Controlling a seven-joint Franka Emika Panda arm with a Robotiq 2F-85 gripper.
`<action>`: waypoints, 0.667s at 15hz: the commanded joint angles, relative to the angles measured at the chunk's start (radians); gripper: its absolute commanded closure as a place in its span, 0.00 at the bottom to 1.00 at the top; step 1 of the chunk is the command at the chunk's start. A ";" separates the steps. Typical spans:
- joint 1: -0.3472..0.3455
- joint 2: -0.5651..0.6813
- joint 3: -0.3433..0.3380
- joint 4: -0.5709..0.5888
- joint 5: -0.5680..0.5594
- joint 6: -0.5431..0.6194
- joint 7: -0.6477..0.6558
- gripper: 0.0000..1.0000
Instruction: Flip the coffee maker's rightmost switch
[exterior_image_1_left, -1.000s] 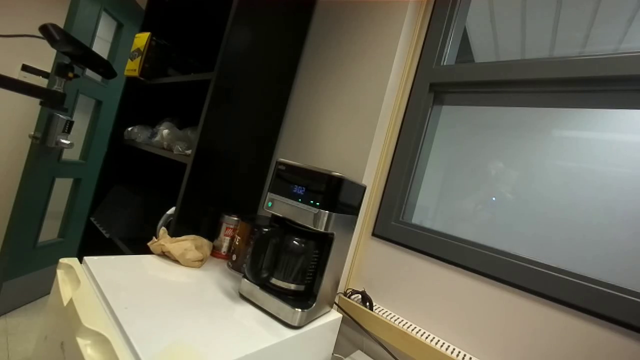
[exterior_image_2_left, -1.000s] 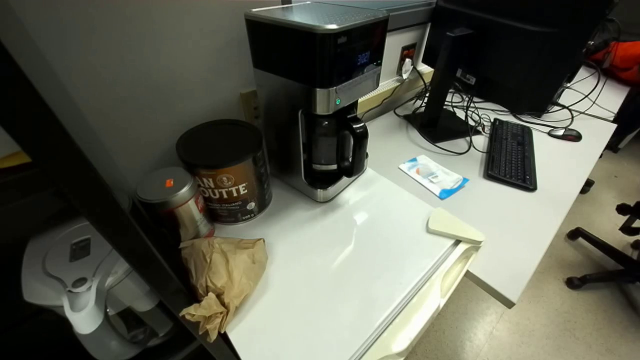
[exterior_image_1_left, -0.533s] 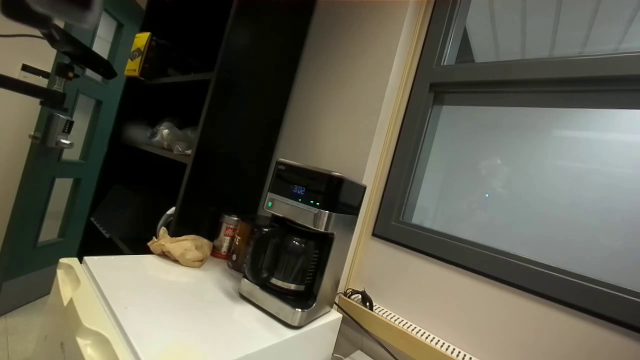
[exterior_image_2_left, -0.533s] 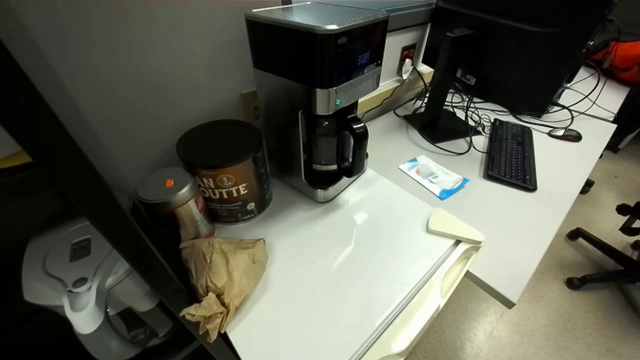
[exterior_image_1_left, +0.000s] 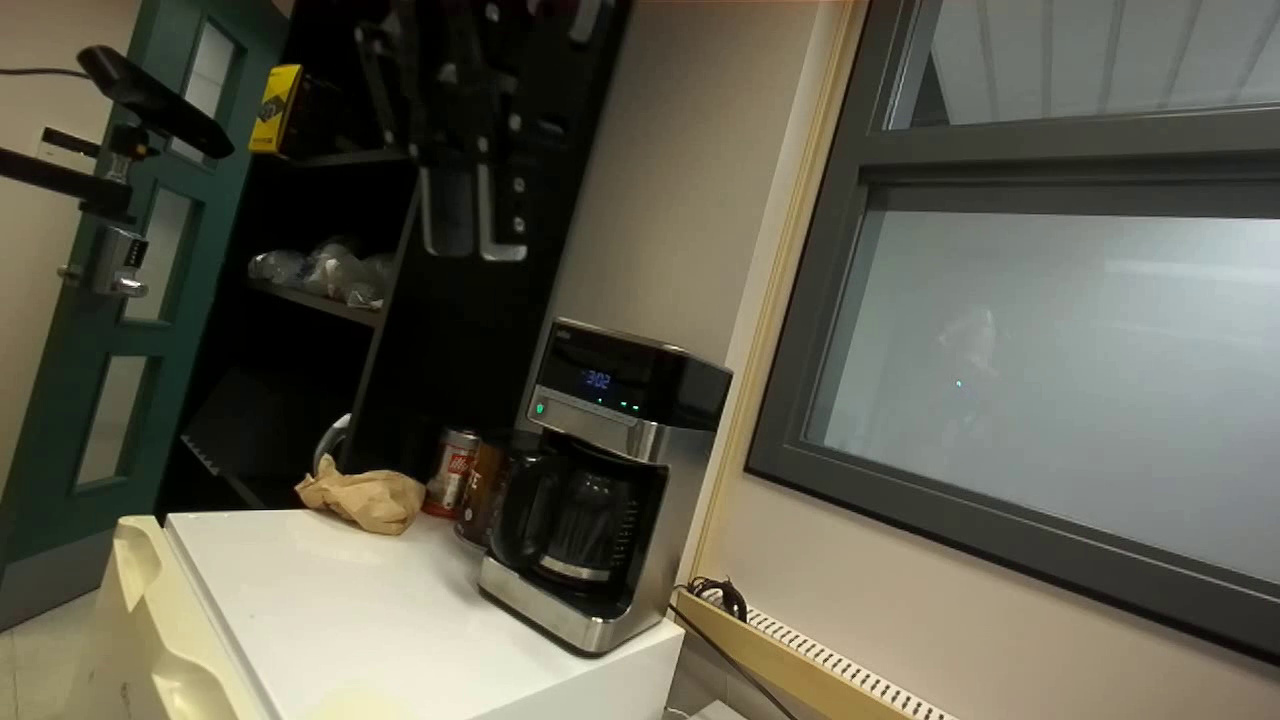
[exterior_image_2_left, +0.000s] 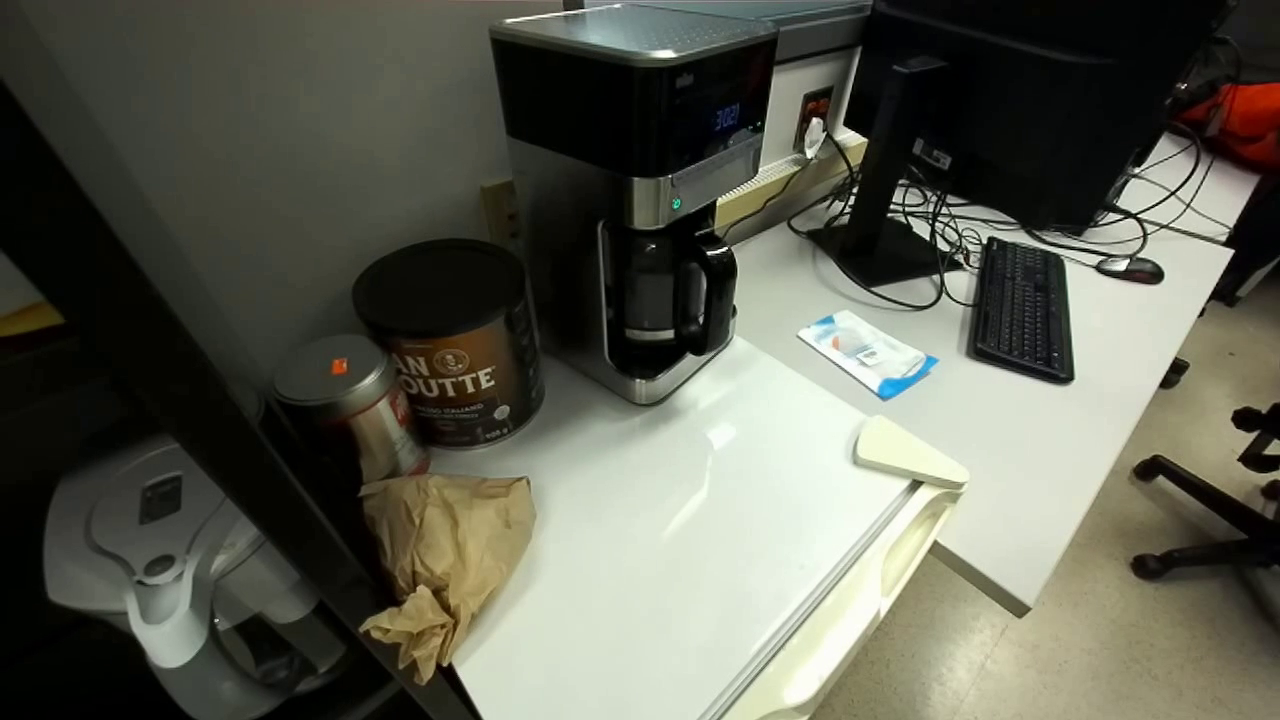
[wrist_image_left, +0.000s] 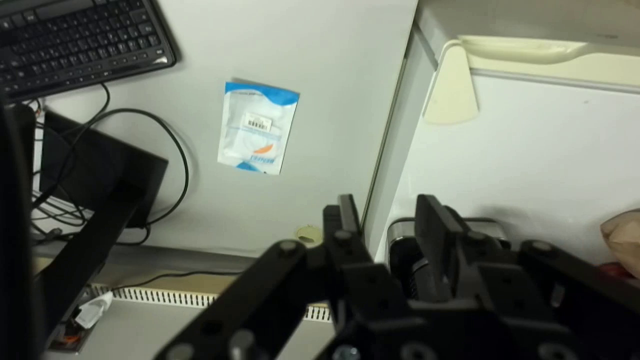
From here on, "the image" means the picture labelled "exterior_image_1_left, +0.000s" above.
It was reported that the glass coffee carafe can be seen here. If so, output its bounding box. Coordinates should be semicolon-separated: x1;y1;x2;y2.
489;441;653;591

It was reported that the green door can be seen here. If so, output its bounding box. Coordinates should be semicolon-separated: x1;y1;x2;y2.
0;0;293;633

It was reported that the camera on mount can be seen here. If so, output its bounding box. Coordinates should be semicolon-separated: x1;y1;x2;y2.
0;44;237;227

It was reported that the black and steel coffee maker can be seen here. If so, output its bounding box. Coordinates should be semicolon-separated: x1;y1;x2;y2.
477;317;734;659

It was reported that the yellow box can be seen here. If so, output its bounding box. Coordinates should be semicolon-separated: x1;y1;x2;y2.
247;63;305;156

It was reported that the black cable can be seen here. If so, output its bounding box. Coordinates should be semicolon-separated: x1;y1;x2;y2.
670;576;803;720

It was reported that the black shelf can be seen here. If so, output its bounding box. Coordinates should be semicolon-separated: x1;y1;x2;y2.
155;0;633;521

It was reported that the brown coffee jar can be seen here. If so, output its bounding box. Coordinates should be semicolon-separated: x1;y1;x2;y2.
454;434;517;547

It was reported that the silver door keypad lock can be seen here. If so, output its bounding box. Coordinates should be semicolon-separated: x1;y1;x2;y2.
57;225;152;300

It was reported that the silver and red coffee can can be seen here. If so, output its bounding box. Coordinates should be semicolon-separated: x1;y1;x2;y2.
424;427;482;520

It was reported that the heap of clear plastic bags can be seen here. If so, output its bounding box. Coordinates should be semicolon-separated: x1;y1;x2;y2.
247;236;397;312

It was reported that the grey framed window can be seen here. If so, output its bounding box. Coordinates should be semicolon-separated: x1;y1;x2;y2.
744;0;1280;668

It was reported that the white mini fridge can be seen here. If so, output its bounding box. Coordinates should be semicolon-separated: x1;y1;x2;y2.
98;505;687;720

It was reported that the baseboard heater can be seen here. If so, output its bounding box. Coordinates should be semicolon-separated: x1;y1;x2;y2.
668;584;963;720

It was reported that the crumpled brown paper bag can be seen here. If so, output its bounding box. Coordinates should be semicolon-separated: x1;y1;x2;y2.
294;455;429;537

